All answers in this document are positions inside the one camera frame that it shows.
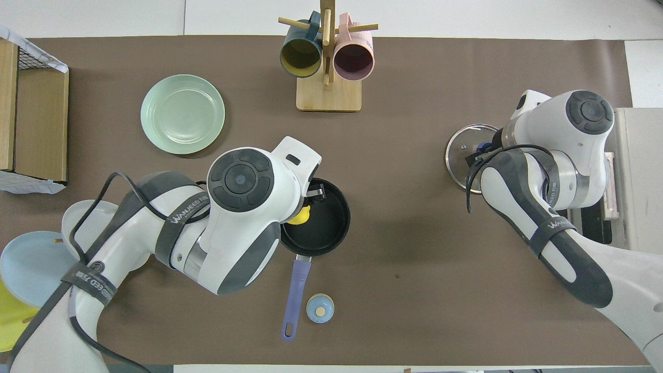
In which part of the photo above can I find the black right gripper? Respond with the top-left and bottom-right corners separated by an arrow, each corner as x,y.
466,139 -> 505,168

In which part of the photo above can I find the light blue plate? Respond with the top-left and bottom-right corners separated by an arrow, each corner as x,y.
0,231 -> 79,310

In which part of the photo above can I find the beige toaster oven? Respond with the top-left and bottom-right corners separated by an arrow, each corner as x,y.
580,107 -> 663,250

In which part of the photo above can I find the wooden mug tree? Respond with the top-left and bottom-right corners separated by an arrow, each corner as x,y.
278,0 -> 379,112

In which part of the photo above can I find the light green plate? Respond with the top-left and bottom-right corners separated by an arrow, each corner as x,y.
140,74 -> 226,155

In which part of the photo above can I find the glass lid with blue knob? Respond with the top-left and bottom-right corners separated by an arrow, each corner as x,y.
444,123 -> 501,195

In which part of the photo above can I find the black pot with purple handle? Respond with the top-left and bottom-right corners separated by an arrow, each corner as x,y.
280,178 -> 351,342

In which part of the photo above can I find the dark blue mug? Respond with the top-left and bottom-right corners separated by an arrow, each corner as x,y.
280,11 -> 324,79

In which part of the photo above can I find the yellow plate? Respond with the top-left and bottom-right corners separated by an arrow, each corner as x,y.
0,280 -> 41,353

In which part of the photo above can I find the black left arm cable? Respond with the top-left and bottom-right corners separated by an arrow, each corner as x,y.
5,171 -> 209,373

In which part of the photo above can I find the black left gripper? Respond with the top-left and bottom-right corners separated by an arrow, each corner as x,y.
305,178 -> 326,202

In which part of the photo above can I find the pink mug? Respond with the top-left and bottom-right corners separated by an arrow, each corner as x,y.
333,13 -> 375,82

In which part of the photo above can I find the grey plate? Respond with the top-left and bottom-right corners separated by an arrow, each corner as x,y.
61,199 -> 121,260

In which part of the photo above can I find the white plastic bag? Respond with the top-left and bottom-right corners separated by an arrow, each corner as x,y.
0,26 -> 69,74

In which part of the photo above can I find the brown paper table mat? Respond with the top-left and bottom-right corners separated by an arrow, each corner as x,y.
0,35 -> 658,366

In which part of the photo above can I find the wooden shelf with wire basket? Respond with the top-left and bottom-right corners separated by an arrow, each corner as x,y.
0,31 -> 69,195

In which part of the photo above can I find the wooden dish rack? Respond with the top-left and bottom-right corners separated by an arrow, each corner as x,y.
22,236 -> 65,325

